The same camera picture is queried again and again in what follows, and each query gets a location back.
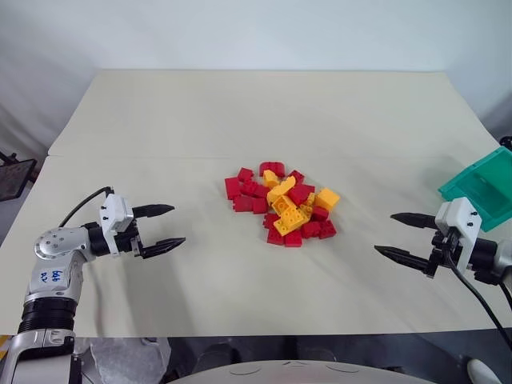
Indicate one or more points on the green plastic bin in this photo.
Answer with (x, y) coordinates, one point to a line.
(490, 188)

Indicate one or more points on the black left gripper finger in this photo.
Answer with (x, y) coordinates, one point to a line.
(164, 246)
(154, 210)

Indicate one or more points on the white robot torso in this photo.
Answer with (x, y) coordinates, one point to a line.
(300, 372)

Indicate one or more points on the black metal stand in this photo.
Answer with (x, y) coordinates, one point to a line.
(16, 176)

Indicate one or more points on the black background object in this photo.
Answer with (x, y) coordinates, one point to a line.
(506, 142)

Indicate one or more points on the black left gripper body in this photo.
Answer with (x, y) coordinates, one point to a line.
(128, 242)

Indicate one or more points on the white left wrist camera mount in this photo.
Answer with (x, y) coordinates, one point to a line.
(116, 212)

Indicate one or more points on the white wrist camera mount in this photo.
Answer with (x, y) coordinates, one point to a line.
(460, 220)
(116, 212)

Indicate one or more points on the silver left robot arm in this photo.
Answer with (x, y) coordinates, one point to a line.
(56, 256)

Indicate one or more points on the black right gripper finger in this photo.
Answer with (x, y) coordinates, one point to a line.
(404, 257)
(416, 220)

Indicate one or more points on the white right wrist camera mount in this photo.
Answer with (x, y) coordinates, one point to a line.
(460, 220)

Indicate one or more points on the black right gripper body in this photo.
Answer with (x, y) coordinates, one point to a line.
(442, 248)

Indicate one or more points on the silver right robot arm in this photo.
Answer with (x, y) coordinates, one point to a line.
(492, 256)

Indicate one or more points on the crumpled clear plastic sheet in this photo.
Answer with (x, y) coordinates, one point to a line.
(124, 360)

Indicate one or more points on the white rounded object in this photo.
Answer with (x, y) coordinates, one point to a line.
(482, 372)

